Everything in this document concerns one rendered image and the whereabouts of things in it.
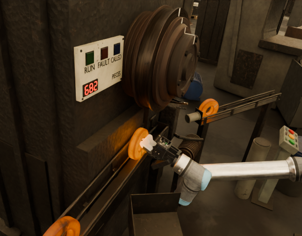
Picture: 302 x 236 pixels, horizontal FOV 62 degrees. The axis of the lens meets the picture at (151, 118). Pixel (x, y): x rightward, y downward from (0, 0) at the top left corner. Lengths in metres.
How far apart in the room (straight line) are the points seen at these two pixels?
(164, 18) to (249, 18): 2.82
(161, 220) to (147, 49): 0.68
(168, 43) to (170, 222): 0.71
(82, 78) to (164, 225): 0.64
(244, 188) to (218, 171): 0.85
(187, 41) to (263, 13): 2.74
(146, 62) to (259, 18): 2.91
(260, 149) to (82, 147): 1.30
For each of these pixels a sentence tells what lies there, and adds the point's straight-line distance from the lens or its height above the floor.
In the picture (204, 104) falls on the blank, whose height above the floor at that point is 0.76.
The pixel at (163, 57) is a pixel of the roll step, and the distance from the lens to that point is 1.00.
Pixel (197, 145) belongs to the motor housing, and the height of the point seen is 0.51.
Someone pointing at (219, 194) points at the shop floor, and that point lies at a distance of 2.15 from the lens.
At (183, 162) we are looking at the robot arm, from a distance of 1.12.
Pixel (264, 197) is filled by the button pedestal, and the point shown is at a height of 0.06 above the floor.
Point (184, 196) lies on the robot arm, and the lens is 1.20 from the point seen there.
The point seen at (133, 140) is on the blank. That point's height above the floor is 0.80.
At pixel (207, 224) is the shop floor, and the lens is 1.92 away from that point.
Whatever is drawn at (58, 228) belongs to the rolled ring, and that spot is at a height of 0.77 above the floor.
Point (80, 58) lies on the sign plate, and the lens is 0.82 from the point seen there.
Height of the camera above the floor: 1.45
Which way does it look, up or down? 30 degrees down
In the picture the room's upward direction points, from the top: 7 degrees clockwise
